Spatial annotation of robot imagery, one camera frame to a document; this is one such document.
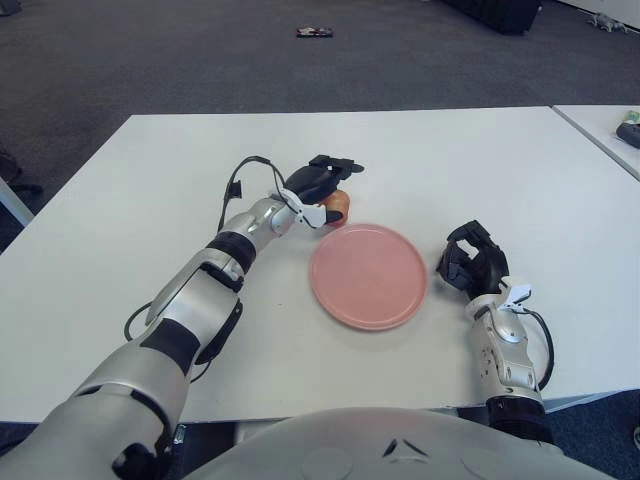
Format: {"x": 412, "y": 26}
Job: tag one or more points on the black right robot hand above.
{"x": 482, "y": 265}

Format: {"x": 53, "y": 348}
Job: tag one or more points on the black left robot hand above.
{"x": 310, "y": 182}

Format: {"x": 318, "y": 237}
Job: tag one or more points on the red yellow apple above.
{"x": 340, "y": 201}

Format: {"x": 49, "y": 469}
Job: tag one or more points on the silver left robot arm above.
{"x": 200, "y": 300}

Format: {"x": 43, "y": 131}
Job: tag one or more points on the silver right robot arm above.
{"x": 507, "y": 360}

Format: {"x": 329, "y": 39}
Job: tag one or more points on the pink round plate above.
{"x": 369, "y": 277}

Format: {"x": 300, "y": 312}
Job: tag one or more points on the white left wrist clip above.
{"x": 312, "y": 215}

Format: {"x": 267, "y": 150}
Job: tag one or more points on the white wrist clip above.
{"x": 517, "y": 295}
{"x": 312, "y": 215}

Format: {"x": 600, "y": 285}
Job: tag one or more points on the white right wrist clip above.
{"x": 517, "y": 295}

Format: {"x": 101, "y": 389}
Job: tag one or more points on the flat red black floor object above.
{"x": 314, "y": 32}

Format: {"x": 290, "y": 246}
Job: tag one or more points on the grey handheld controller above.
{"x": 629, "y": 134}

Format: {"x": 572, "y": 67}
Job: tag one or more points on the small green packet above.
{"x": 631, "y": 115}

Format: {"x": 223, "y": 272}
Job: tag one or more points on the silver grey robot torso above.
{"x": 350, "y": 445}

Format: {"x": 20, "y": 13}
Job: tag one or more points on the large black box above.
{"x": 492, "y": 14}

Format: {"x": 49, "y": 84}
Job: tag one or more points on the small grey quadruped robot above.
{"x": 604, "y": 21}

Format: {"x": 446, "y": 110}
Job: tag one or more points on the dark office chair base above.
{"x": 25, "y": 187}

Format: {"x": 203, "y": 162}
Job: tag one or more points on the white table leg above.
{"x": 15, "y": 204}

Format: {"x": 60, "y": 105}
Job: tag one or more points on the white table frame beam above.
{"x": 590, "y": 400}

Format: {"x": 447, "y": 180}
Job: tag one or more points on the small metal table bracket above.
{"x": 180, "y": 434}

